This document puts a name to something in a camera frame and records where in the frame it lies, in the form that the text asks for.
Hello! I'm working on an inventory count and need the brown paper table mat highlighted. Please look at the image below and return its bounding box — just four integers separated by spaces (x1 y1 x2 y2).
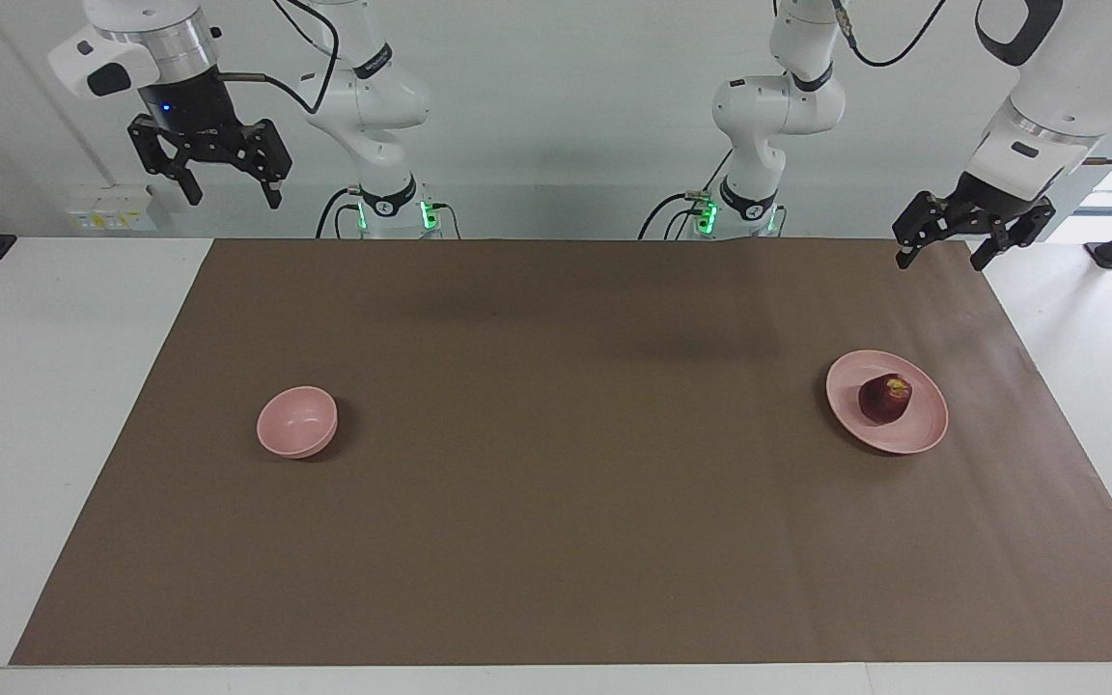
9 238 1112 667

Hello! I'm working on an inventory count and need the white wall socket box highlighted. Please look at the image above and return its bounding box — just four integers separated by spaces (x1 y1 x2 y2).
67 183 171 234

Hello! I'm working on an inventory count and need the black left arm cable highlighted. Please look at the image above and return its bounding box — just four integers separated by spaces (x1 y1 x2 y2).
831 0 949 70

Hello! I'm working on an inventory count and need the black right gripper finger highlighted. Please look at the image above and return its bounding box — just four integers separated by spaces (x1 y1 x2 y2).
128 116 204 206
237 118 292 209

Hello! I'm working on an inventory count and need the black left base cable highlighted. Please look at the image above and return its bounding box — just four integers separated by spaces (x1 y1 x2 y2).
638 191 713 240

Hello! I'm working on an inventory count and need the red apple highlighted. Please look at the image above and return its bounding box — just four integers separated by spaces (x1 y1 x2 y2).
858 374 914 425

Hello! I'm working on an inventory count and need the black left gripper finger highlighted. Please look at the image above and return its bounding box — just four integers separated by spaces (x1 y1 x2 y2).
892 191 953 269
969 203 1056 271

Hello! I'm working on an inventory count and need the pink plate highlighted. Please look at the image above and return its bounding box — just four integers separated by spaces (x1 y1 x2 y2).
825 349 950 456

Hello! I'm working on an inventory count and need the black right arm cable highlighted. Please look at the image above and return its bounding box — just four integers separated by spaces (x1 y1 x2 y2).
218 0 341 116

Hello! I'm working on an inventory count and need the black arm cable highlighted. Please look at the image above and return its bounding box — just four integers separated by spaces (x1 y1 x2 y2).
831 0 949 70
218 0 341 116

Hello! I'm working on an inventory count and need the pink bowl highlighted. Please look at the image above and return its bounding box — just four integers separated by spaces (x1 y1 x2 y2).
256 385 340 460

